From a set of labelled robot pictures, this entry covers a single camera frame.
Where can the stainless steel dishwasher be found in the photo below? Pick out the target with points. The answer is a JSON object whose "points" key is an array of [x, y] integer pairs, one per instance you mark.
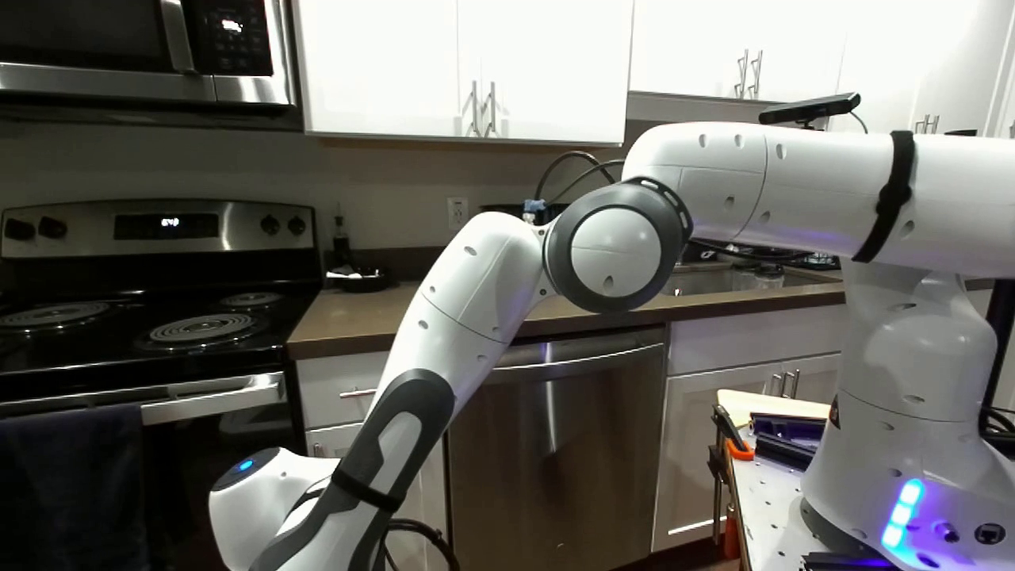
{"points": [[571, 465]]}

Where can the black shallow dish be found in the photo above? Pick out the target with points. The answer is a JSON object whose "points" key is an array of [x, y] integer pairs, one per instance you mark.
{"points": [[361, 279]]}

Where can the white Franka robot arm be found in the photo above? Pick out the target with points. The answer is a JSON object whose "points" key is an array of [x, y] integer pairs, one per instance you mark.
{"points": [[794, 192]]}

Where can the dark glass bottle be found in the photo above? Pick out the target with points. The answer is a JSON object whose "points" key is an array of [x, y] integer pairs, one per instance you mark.
{"points": [[342, 247]]}

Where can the stainless steel microwave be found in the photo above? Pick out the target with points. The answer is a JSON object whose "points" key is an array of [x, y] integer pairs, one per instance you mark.
{"points": [[129, 49]]}

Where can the white perforated table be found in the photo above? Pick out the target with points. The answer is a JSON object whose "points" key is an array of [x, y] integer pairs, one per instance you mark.
{"points": [[766, 508]]}

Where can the dark hanging towel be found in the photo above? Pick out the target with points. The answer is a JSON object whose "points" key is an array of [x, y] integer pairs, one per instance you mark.
{"points": [[67, 493]]}

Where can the orange clamp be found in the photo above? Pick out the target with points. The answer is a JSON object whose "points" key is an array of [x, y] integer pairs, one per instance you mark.
{"points": [[735, 442]]}

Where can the white cabinet drawer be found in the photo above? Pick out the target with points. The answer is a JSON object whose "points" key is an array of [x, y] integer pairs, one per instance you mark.
{"points": [[335, 390]]}

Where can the white sink cabinet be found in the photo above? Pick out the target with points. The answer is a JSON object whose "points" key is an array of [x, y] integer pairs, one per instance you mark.
{"points": [[732, 349]]}

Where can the white upper cabinet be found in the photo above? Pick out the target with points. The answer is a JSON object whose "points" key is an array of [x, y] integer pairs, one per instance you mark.
{"points": [[686, 43], [422, 64]]}

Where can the black electric stove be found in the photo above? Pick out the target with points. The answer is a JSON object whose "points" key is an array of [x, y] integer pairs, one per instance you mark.
{"points": [[161, 319]]}

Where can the white wall outlet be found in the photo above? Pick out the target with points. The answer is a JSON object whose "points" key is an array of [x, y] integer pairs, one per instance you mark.
{"points": [[457, 210]]}

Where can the stainless steel sink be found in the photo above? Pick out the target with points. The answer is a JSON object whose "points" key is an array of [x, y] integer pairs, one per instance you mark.
{"points": [[718, 282]]}

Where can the black tool on table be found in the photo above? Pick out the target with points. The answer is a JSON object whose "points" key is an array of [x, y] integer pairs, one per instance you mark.
{"points": [[788, 436]]}

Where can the black bar stereo camera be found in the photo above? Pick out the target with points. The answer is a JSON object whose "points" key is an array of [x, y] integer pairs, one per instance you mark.
{"points": [[811, 107]]}

